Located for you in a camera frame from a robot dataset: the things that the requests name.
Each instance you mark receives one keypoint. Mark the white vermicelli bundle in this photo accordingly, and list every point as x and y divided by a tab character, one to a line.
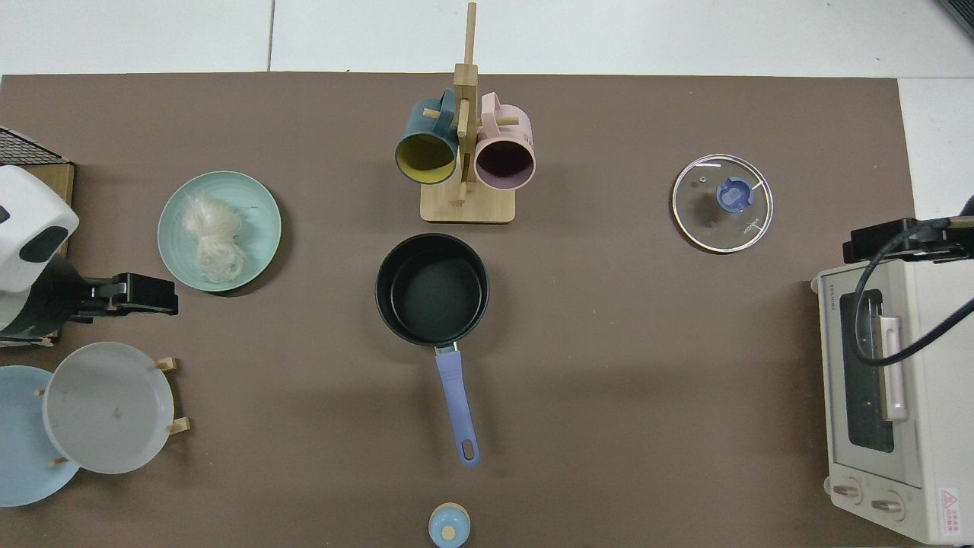
213	236

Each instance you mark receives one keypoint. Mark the glass lid with blue knob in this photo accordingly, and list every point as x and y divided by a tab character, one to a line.
723	221

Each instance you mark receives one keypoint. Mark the grey plate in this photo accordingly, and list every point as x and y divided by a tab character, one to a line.
106	411

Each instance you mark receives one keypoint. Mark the wooden plate rack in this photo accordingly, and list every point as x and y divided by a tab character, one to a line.
179	426

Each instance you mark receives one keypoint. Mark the pale green plate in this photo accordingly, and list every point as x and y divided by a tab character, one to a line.
259	213

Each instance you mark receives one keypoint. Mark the light blue plate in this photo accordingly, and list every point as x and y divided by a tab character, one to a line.
23	441

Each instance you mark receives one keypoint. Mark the pale toaster oven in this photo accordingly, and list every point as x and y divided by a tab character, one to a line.
936	426

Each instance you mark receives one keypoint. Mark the brown tablecloth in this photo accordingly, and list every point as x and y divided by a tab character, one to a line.
609	380

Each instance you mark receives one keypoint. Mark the dark teal mug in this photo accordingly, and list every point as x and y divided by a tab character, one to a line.
426	122

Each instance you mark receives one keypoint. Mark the wooden cup stand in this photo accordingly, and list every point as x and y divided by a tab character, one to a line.
468	205

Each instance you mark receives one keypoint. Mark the pink mug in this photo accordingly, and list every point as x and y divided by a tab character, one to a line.
514	129

